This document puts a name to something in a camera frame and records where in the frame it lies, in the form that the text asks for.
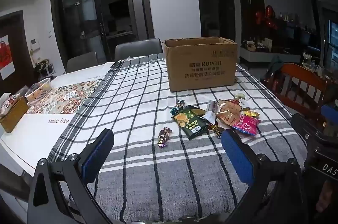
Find orange wooden chair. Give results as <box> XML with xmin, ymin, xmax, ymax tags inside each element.
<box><xmin>260</xmin><ymin>63</ymin><xmax>333</xmax><ymax>121</ymax></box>

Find person's right hand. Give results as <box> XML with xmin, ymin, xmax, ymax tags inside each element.
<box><xmin>315</xmin><ymin>180</ymin><xmax>334</xmax><ymax>214</ymax></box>

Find plaid grey white tablecloth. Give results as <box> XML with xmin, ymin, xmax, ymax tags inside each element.
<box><xmin>48</xmin><ymin>53</ymin><xmax>317</xmax><ymax>224</ymax></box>

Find pink snack packet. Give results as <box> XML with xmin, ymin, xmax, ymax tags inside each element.
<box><xmin>232</xmin><ymin>115</ymin><xmax>260</xmax><ymax>136</ymax></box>

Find glass lotus ornament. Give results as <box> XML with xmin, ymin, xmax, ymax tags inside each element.
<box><xmin>302</xmin><ymin>51</ymin><xmax>317</xmax><ymax>68</ymax></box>

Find red wall poster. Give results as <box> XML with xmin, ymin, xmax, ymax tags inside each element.
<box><xmin>0</xmin><ymin>35</ymin><xmax>15</xmax><ymax>80</ymax></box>

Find teal wrapped candy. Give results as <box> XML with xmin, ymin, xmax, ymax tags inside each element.
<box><xmin>169</xmin><ymin>99</ymin><xmax>185</xmax><ymax>115</ymax></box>

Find patterned floral table mat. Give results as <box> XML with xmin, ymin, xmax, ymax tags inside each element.
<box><xmin>24</xmin><ymin>77</ymin><xmax>103</xmax><ymax>116</ymax></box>

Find orange snack packet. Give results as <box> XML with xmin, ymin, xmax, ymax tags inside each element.
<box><xmin>217</xmin><ymin>99</ymin><xmax>242</xmax><ymax>127</ymax></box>

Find green snack packet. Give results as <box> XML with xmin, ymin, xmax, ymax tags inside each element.
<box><xmin>172</xmin><ymin>105</ymin><xmax>209</xmax><ymax>140</ymax></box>

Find wooden tissue box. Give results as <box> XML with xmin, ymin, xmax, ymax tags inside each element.
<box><xmin>0</xmin><ymin>93</ymin><xmax>29</xmax><ymax>133</ymax></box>

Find green cloth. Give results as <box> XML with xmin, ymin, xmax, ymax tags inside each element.
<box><xmin>268</xmin><ymin>55</ymin><xmax>284</xmax><ymax>72</ymax></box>

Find brown cardboard box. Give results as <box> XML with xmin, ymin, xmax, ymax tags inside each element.
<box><xmin>164</xmin><ymin>37</ymin><xmax>238</xmax><ymax>93</ymax></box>

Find red foil balloons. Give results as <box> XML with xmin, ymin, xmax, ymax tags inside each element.
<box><xmin>255</xmin><ymin>5</ymin><xmax>278</xmax><ymax>30</ymax></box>

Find grey upholstered chair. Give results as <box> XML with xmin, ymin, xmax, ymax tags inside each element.
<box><xmin>115</xmin><ymin>38</ymin><xmax>164</xmax><ymax>62</ymax></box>
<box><xmin>67</xmin><ymin>52</ymin><xmax>99</xmax><ymax>73</ymax></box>

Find dark glass sliding door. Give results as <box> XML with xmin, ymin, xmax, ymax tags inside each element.
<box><xmin>50</xmin><ymin>0</ymin><xmax>154</xmax><ymax>74</ymax></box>

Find small wicker basket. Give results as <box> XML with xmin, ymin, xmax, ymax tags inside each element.
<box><xmin>244</xmin><ymin>40</ymin><xmax>258</xmax><ymax>52</ymax></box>

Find purple wrapped candy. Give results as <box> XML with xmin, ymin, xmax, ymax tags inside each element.
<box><xmin>158</xmin><ymin>127</ymin><xmax>173</xmax><ymax>148</ymax></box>

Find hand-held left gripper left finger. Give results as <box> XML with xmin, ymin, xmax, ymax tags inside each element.
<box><xmin>28</xmin><ymin>128</ymin><xmax>115</xmax><ymax>224</ymax></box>

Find brown wrapped candy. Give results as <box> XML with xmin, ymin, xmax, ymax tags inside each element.
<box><xmin>209</xmin><ymin>124</ymin><xmax>224</xmax><ymax>138</ymax></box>

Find white plastic basket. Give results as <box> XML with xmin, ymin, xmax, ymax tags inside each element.
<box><xmin>25</xmin><ymin>78</ymin><xmax>51</xmax><ymax>103</ymax></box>

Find white snack bar packet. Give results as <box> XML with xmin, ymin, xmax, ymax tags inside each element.
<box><xmin>203</xmin><ymin>100</ymin><xmax>221</xmax><ymax>124</ymax></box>

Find white low cabinet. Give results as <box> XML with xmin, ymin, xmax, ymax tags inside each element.
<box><xmin>239</xmin><ymin>51</ymin><xmax>301</xmax><ymax>67</ymax></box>

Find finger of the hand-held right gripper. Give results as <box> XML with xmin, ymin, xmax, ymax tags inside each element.
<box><xmin>290</xmin><ymin>113</ymin><xmax>326</xmax><ymax>142</ymax></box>
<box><xmin>321</xmin><ymin>105</ymin><xmax>338</xmax><ymax>125</ymax></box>

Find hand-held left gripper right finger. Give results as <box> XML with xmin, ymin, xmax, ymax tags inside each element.
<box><xmin>220</xmin><ymin>129</ymin><xmax>309</xmax><ymax>224</ymax></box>

